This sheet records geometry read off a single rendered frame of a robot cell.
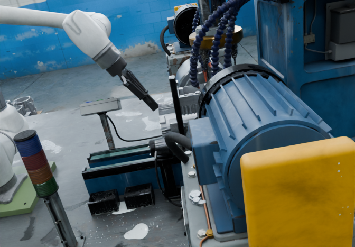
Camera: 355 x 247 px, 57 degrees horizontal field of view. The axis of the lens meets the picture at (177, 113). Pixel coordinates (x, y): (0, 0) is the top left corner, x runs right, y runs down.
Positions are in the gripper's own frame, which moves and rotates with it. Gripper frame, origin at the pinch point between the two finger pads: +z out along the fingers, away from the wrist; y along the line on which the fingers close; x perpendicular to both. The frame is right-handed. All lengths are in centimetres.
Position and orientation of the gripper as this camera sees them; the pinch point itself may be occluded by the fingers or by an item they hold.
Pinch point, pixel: (150, 102)
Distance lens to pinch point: 124.4
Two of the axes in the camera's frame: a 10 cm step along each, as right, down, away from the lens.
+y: -0.6, -4.1, 9.1
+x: -7.7, 6.0, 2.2
